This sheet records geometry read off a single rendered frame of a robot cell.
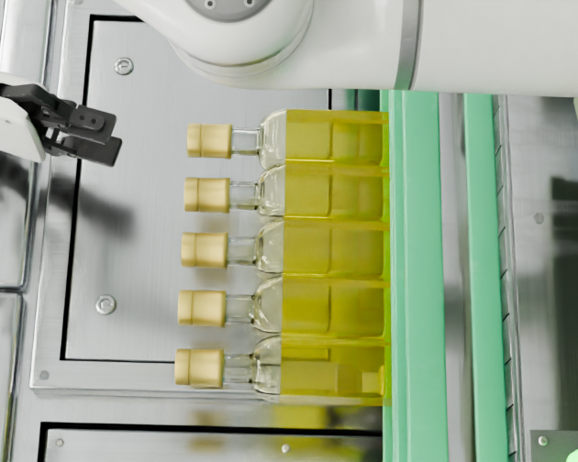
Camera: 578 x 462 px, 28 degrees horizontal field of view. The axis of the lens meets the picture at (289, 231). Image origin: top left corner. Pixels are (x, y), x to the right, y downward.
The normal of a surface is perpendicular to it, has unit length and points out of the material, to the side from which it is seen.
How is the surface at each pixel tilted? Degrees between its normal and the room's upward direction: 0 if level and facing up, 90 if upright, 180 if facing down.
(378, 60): 80
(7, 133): 73
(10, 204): 90
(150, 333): 90
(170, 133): 90
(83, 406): 90
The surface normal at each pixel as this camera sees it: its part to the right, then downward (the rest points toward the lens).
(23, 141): -0.29, 0.89
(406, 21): -0.01, 0.25
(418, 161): 0.04, -0.33
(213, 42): -0.18, 0.68
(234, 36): -0.02, 0.54
